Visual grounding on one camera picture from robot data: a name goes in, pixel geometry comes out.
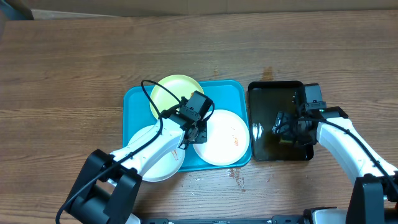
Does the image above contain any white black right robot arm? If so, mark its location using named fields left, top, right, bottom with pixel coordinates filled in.
left=272, top=107, right=397, bottom=223

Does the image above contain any green yellow scrub sponge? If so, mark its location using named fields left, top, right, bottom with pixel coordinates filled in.
left=279, top=139, right=293, bottom=144

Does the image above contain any black tray with water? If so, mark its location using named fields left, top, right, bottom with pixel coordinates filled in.
left=248, top=81, right=314, bottom=161

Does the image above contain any teal plastic serving tray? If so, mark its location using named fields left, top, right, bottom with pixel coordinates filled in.
left=123, top=80, right=249, bottom=172

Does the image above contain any yellow-green plastic plate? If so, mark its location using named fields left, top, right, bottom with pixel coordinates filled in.
left=150, top=75, right=204, bottom=112

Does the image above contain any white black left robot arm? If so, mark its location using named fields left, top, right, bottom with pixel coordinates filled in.
left=55, top=115, right=206, bottom=224

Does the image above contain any white plate with sauce streak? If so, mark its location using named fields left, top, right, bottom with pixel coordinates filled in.
left=123, top=128, right=185, bottom=182

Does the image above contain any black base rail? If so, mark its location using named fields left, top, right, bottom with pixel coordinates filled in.
left=136, top=207, right=349, bottom=224

